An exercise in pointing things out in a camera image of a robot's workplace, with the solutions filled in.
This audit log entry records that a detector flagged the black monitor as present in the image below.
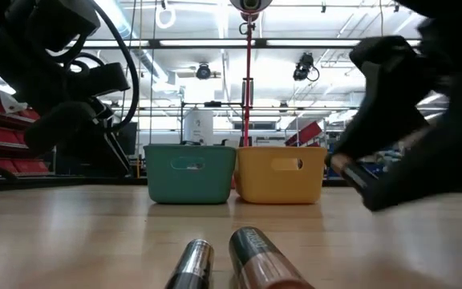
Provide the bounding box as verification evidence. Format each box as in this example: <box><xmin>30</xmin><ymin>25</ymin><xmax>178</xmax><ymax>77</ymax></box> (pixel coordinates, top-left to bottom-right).
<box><xmin>124</xmin><ymin>122</ymin><xmax>139</xmax><ymax>157</ymax></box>

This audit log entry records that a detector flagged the black copper Duracell battery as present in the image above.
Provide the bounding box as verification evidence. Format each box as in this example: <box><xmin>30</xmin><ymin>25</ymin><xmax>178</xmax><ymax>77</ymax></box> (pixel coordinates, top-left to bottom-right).
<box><xmin>228</xmin><ymin>226</ymin><xmax>316</xmax><ymax>289</ymax></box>
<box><xmin>327</xmin><ymin>153</ymin><xmax>379</xmax><ymax>193</ymax></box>

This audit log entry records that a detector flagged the black round hanging camera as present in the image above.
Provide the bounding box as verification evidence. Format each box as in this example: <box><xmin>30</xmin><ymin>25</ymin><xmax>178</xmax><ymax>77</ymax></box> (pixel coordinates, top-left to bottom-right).
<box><xmin>195</xmin><ymin>63</ymin><xmax>213</xmax><ymax>81</ymax></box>

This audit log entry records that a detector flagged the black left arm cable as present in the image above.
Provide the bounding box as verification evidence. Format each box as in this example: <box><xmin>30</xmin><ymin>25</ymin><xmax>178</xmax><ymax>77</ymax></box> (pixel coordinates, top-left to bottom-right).
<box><xmin>88</xmin><ymin>0</ymin><xmax>140</xmax><ymax>134</ymax></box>

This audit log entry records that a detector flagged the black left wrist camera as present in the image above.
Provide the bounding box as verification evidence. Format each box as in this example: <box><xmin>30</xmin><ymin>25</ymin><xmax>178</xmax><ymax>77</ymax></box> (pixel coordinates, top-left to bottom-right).
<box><xmin>76</xmin><ymin>62</ymin><xmax>131</xmax><ymax>97</ymax></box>

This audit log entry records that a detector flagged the black hanging camera device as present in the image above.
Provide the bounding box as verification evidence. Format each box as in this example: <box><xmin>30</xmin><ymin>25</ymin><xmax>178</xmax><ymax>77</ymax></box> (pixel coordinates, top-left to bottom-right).
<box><xmin>292</xmin><ymin>51</ymin><xmax>321</xmax><ymax>83</ymax></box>

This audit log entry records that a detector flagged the red tilted bin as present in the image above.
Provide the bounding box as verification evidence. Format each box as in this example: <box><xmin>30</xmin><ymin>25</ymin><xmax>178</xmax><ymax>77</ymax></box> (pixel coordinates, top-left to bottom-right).
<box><xmin>284</xmin><ymin>120</ymin><xmax>324</xmax><ymax>146</ymax></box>

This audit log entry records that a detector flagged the black table border rail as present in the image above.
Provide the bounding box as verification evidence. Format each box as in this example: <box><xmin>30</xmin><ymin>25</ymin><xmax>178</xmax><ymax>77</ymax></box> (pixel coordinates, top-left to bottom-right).
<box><xmin>0</xmin><ymin>175</ymin><xmax>372</xmax><ymax>193</ymax></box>

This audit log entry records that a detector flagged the teal plastic bin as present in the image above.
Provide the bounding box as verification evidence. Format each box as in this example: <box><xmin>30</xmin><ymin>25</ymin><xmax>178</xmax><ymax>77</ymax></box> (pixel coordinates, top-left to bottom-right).
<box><xmin>143</xmin><ymin>144</ymin><xmax>237</xmax><ymax>205</ymax></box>

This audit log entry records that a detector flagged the white cylindrical tank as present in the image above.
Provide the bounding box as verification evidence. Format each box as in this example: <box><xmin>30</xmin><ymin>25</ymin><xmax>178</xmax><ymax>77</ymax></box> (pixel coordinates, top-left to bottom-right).
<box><xmin>183</xmin><ymin>108</ymin><xmax>215</xmax><ymax>146</ymax></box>

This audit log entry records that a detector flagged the white grey bracket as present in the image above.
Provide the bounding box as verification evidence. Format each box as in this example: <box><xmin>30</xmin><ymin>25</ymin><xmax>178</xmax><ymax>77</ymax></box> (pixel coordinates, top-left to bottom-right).
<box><xmin>0</xmin><ymin>92</ymin><xmax>28</xmax><ymax>115</ymax></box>

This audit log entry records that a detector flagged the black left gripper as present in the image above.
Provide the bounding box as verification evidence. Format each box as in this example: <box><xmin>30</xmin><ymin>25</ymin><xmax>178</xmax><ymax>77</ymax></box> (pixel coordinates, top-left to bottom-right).
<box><xmin>24</xmin><ymin>100</ymin><xmax>132</xmax><ymax>178</ymax></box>

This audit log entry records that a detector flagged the white hanging cable loop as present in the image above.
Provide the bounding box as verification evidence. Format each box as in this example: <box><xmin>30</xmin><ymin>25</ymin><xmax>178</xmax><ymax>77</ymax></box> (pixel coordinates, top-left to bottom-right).
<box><xmin>155</xmin><ymin>2</ymin><xmax>177</xmax><ymax>30</ymax></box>

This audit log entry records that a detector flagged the black metal frame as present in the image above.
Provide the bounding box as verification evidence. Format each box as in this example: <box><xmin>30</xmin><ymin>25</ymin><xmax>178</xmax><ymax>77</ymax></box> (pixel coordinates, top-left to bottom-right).
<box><xmin>180</xmin><ymin>100</ymin><xmax>245</xmax><ymax>146</ymax></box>

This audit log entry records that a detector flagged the black overhead frame bar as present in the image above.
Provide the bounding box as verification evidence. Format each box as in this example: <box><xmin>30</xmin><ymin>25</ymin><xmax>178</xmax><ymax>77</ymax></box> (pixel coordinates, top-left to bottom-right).
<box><xmin>66</xmin><ymin>38</ymin><xmax>420</xmax><ymax>51</ymax></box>

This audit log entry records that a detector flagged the grey round overhead camera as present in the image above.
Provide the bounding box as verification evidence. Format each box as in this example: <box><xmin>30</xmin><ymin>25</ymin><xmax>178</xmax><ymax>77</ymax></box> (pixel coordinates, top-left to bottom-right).
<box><xmin>229</xmin><ymin>0</ymin><xmax>274</xmax><ymax>23</ymax></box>

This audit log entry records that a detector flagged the silver black battery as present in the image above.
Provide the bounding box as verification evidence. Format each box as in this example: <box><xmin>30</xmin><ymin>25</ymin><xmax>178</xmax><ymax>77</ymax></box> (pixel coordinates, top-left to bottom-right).
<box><xmin>164</xmin><ymin>238</ymin><xmax>215</xmax><ymax>289</ymax></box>

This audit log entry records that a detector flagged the red camera stand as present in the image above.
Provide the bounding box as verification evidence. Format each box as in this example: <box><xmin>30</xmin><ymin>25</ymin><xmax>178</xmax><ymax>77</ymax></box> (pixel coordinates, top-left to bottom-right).
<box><xmin>230</xmin><ymin>11</ymin><xmax>255</xmax><ymax>189</ymax></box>

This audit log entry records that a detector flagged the yellow plastic bin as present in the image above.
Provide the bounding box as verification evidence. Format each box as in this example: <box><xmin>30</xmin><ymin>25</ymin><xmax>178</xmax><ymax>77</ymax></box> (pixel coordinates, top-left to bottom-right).
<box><xmin>234</xmin><ymin>145</ymin><xmax>329</xmax><ymax>205</ymax></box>

